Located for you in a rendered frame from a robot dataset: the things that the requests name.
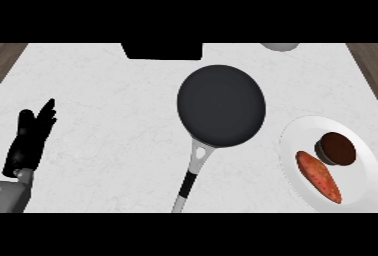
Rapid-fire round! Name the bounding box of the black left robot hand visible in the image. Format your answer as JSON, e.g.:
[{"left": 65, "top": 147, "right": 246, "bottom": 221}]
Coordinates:
[{"left": 1, "top": 98, "right": 59, "bottom": 179}]

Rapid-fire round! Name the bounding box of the dark grey frying pan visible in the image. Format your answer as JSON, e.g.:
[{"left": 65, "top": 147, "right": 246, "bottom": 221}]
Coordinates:
[{"left": 170, "top": 64, "right": 267, "bottom": 214}]

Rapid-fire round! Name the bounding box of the white plate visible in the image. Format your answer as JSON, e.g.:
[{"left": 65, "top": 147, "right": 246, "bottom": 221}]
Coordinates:
[{"left": 279, "top": 115, "right": 378, "bottom": 214}]

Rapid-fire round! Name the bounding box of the chocolate cupcake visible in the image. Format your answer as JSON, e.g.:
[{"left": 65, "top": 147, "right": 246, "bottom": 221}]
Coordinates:
[{"left": 314, "top": 131, "right": 357, "bottom": 167}]

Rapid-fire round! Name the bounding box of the black appliance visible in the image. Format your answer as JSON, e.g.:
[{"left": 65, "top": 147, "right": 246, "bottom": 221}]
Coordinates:
[{"left": 119, "top": 43, "right": 204, "bottom": 62}]

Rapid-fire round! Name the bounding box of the pale grey round object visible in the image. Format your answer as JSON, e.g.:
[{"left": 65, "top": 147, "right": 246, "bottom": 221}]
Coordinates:
[{"left": 258, "top": 43, "right": 301, "bottom": 53}]

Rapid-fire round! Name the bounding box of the orange sweet potato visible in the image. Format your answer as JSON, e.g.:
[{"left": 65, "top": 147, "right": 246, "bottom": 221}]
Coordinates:
[{"left": 294, "top": 150, "right": 344, "bottom": 205}]

